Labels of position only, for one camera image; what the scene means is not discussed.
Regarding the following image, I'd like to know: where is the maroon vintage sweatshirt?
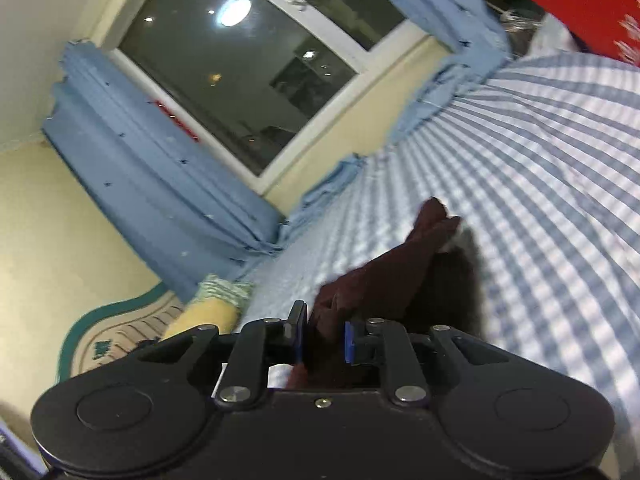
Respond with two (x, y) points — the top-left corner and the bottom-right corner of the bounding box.
(286, 197), (482, 390)

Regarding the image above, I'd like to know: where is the teal trimmed headboard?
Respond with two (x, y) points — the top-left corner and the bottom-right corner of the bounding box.
(58, 283), (186, 382)

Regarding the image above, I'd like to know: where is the left blue star curtain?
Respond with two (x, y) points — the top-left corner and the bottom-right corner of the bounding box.
(43, 42), (364, 301)

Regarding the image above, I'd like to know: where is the blue checkered bed sheet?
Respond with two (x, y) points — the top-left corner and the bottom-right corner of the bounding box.
(243, 53), (639, 479)

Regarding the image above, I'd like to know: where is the right blue star curtain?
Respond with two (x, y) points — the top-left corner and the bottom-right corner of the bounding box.
(349, 0), (513, 144)

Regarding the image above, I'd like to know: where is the yellow avocado print quilt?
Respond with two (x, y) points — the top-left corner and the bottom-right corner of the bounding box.
(162, 274), (255, 340)

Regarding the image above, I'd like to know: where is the blue star curtain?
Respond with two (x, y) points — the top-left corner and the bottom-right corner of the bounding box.
(349, 0), (513, 144)
(43, 42), (364, 301)

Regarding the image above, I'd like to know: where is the white framed window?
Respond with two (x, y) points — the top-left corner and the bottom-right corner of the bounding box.
(77, 0), (426, 193)

